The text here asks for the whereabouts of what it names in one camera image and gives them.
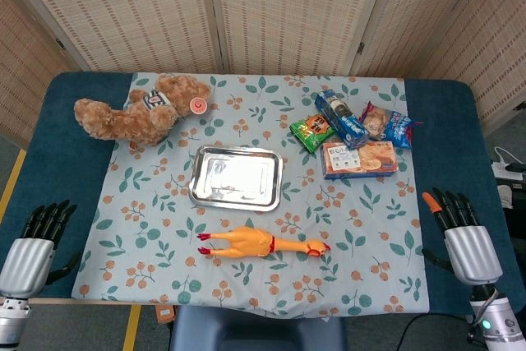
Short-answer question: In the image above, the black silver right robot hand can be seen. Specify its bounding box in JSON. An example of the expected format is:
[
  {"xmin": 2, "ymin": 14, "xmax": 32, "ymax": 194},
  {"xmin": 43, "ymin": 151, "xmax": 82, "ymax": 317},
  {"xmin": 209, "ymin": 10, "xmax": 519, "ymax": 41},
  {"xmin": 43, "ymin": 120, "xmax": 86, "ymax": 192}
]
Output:
[{"xmin": 422, "ymin": 187, "xmax": 504, "ymax": 286}]

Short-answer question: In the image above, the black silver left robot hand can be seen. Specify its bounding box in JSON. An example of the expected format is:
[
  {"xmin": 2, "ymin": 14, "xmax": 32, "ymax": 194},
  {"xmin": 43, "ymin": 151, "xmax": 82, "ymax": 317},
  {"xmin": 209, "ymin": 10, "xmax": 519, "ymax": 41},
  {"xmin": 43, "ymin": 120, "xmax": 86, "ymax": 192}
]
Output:
[{"xmin": 0, "ymin": 199, "xmax": 82, "ymax": 299}]

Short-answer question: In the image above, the yellow rubber chicken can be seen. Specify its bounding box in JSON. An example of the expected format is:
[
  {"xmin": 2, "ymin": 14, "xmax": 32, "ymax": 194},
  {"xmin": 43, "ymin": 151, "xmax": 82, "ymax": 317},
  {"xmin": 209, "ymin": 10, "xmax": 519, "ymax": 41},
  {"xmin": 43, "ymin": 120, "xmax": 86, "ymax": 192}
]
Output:
[{"xmin": 196, "ymin": 225, "xmax": 332, "ymax": 261}]

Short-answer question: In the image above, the shiny metal tray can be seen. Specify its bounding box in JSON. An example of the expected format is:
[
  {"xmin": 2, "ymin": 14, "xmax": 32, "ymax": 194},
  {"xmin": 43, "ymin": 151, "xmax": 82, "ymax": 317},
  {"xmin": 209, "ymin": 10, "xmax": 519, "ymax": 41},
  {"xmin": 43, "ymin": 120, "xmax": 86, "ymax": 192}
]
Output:
[{"xmin": 188, "ymin": 145, "xmax": 284, "ymax": 213}]

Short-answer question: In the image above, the white power strip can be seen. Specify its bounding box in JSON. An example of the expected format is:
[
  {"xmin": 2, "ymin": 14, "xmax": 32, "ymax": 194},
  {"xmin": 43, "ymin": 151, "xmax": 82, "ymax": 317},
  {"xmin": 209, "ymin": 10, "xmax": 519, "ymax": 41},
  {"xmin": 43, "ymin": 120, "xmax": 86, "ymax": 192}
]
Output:
[{"xmin": 491, "ymin": 161, "xmax": 526, "ymax": 182}]

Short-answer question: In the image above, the blue table cover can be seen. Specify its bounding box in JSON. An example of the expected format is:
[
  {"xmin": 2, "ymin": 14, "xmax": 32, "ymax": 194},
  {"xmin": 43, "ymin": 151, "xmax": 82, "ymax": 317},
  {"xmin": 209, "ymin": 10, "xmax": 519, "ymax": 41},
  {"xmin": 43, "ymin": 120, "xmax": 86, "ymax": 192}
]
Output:
[{"xmin": 0, "ymin": 71, "xmax": 526, "ymax": 319}]

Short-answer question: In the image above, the orange cracker box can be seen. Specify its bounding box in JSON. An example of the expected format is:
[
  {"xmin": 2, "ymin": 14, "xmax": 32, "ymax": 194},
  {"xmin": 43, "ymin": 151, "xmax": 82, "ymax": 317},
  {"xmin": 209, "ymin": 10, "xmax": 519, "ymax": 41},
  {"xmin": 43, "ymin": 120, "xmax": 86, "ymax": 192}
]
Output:
[{"xmin": 320, "ymin": 141, "xmax": 399, "ymax": 181}]

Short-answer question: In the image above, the blue white snack bag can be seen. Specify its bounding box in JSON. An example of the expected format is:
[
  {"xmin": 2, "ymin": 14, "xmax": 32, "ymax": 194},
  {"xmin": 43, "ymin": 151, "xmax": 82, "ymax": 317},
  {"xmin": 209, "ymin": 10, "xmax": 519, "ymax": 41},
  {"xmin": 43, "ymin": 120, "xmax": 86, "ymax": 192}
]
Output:
[{"xmin": 358, "ymin": 100, "xmax": 423, "ymax": 150}]

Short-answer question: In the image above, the small orange tag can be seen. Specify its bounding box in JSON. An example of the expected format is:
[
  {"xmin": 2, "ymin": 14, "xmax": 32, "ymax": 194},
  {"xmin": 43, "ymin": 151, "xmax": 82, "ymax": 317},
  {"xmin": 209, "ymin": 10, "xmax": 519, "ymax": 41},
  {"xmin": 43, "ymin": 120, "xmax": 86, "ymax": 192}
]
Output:
[{"xmin": 155, "ymin": 305, "xmax": 176, "ymax": 325}]

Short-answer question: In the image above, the brown teddy bear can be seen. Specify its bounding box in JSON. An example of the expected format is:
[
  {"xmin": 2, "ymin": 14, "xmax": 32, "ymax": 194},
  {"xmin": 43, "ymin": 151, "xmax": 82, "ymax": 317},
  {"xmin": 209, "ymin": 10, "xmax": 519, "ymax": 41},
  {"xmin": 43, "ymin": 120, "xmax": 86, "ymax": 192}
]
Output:
[{"xmin": 73, "ymin": 72, "xmax": 213, "ymax": 147}]

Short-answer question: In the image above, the blue cookie box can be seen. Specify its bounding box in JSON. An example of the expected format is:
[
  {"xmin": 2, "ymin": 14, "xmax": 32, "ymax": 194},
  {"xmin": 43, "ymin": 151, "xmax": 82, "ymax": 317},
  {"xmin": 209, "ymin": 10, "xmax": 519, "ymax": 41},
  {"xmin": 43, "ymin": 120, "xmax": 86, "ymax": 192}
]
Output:
[{"xmin": 314, "ymin": 90, "xmax": 370, "ymax": 150}]

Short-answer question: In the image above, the green snack bag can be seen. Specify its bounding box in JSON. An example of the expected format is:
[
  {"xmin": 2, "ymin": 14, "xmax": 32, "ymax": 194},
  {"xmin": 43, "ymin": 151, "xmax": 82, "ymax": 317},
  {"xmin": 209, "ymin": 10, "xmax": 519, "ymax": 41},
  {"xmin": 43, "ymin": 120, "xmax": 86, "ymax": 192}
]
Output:
[{"xmin": 289, "ymin": 114, "xmax": 336, "ymax": 154}]

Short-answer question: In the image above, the blue padded seat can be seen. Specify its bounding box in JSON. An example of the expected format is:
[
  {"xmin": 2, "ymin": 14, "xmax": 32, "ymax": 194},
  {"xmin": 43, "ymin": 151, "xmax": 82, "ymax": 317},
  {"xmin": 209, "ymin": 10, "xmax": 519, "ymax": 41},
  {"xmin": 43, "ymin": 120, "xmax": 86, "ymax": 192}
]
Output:
[{"xmin": 169, "ymin": 304, "xmax": 348, "ymax": 351}]

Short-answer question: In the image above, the woven folding screen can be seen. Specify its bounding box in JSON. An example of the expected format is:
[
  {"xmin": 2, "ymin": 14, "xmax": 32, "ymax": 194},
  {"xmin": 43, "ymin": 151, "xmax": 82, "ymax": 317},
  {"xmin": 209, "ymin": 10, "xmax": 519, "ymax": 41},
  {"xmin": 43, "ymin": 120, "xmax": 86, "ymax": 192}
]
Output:
[{"xmin": 0, "ymin": 0, "xmax": 526, "ymax": 150}]

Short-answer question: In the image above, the black floor cable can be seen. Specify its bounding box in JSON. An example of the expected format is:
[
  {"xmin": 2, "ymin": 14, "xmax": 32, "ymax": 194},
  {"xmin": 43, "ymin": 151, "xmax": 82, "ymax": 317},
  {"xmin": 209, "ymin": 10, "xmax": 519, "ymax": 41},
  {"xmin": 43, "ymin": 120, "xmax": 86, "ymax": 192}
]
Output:
[{"xmin": 400, "ymin": 312, "xmax": 473, "ymax": 351}]

